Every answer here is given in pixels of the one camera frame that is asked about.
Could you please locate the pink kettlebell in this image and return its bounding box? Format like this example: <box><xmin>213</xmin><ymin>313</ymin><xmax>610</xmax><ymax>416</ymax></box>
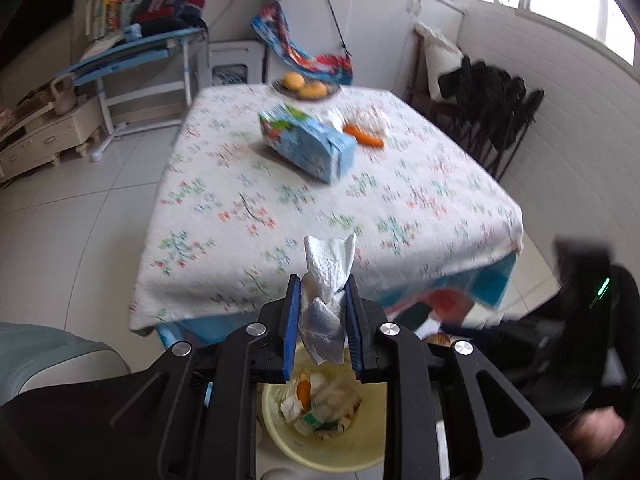
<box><xmin>50</xmin><ymin>74</ymin><xmax>78</xmax><ymax>117</ymax></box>

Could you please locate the dark striped backpack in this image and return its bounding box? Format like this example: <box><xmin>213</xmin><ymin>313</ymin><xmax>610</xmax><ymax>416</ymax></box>
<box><xmin>131</xmin><ymin>0</ymin><xmax>210</xmax><ymax>36</ymax></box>

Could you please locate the yellow basin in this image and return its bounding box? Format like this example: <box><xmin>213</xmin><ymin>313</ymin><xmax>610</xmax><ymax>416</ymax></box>
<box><xmin>261</xmin><ymin>362</ymin><xmax>388</xmax><ymax>472</ymax></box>

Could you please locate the colourful printed bag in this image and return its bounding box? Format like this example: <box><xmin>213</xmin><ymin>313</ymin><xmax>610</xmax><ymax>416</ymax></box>
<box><xmin>250</xmin><ymin>0</ymin><xmax>355</xmax><ymax>86</ymax></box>

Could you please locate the orange carrot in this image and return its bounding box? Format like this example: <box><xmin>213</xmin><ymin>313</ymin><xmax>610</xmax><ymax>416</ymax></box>
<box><xmin>344</xmin><ymin>124</ymin><xmax>386</xmax><ymax>149</ymax></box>

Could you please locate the blue tissue pack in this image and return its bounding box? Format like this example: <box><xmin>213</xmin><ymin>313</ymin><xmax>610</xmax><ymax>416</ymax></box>
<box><xmin>257</xmin><ymin>102</ymin><xmax>357</xmax><ymax>184</ymax></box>

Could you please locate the light blue sofa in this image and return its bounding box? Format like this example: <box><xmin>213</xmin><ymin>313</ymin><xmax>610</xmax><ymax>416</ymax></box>
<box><xmin>0</xmin><ymin>322</ymin><xmax>132</xmax><ymax>406</ymax></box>

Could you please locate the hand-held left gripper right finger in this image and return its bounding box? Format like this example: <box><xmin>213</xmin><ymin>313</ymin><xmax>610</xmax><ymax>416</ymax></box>
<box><xmin>344</xmin><ymin>274</ymin><xmax>583</xmax><ymax>480</ymax></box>

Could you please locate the white paper tissue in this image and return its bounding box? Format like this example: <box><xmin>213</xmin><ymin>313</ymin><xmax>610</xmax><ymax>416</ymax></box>
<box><xmin>297</xmin><ymin>232</ymin><xmax>357</xmax><ymax>366</ymax></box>
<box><xmin>320</xmin><ymin>107</ymin><xmax>346</xmax><ymax>131</ymax></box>

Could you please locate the woven fruit plate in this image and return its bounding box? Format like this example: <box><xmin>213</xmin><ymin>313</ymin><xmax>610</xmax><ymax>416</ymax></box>
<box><xmin>271</xmin><ymin>77</ymin><xmax>342</xmax><ymax>102</ymax></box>

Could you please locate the blue study desk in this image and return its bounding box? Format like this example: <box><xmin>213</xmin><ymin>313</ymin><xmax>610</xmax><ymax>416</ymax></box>
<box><xmin>70</xmin><ymin>27</ymin><xmax>208</xmax><ymax>161</ymax></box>

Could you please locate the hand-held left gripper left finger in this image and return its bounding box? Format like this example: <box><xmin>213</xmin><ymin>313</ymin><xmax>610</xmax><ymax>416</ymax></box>
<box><xmin>107</xmin><ymin>274</ymin><xmax>303</xmax><ymax>480</ymax></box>

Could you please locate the row of books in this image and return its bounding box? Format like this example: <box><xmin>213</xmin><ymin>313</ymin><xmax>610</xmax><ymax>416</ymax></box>
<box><xmin>85</xmin><ymin>0</ymin><xmax>141</xmax><ymax>41</ymax></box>

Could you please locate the cream television stand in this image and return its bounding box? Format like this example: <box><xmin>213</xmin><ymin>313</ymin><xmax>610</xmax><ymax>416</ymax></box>
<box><xmin>0</xmin><ymin>95</ymin><xmax>103</xmax><ymax>183</ymax></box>

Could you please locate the table with floral cloth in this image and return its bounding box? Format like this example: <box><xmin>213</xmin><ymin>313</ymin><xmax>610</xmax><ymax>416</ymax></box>
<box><xmin>127</xmin><ymin>82</ymin><xmax>525</xmax><ymax>333</ymax></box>

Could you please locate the clear plastic bag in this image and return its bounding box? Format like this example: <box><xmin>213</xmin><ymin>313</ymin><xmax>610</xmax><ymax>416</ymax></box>
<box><xmin>350</xmin><ymin>105</ymin><xmax>391</xmax><ymax>136</ymax></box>

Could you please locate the wooden chair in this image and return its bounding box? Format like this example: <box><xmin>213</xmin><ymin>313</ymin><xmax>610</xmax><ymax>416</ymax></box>
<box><xmin>407</xmin><ymin>30</ymin><xmax>451</xmax><ymax>116</ymax></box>

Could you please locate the white pillow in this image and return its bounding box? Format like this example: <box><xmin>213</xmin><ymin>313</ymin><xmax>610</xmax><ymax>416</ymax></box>
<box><xmin>415</xmin><ymin>22</ymin><xmax>466</xmax><ymax>101</ymax></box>

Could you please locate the white cabinet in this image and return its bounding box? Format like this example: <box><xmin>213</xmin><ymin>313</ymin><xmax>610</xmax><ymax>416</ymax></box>
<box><xmin>272</xmin><ymin>0</ymin><xmax>466</xmax><ymax>106</ymax></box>

